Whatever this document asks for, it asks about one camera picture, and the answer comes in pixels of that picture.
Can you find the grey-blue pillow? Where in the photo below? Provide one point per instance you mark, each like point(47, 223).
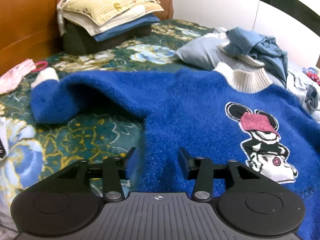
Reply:
point(197, 52)

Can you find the light blue sheet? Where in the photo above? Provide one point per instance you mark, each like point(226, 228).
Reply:
point(295, 80)

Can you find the small blue-grey cloth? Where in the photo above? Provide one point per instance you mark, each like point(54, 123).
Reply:
point(312, 97)

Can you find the blue folded cloth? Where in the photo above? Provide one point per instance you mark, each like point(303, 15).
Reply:
point(130, 26)

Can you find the white and black wardrobe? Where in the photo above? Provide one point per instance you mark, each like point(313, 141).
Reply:
point(212, 7)

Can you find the green floral blanket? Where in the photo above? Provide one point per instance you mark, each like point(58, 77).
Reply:
point(87, 135)

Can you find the blue fuzzy sweater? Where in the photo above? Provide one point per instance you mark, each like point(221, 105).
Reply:
point(190, 110)

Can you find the white pillow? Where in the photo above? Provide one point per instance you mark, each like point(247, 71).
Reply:
point(135, 11)

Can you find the grey floral cloth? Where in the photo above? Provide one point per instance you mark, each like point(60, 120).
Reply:
point(5, 220)

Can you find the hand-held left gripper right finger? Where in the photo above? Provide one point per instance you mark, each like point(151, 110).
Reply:
point(183, 165)

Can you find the colourful flower blanket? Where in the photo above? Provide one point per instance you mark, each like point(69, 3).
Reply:
point(313, 76)

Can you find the stack of pillows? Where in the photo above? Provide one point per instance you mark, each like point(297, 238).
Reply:
point(107, 5)

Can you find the wooden bed headboard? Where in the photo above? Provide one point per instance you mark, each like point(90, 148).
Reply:
point(25, 25)

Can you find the dark grey pillow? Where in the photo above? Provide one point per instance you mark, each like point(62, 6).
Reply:
point(75, 40)

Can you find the blue crumpled garment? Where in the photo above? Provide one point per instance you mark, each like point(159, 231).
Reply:
point(245, 38)

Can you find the pink cloth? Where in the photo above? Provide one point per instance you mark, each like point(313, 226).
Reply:
point(15, 76)

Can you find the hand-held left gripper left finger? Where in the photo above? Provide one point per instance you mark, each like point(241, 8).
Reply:
point(131, 165)

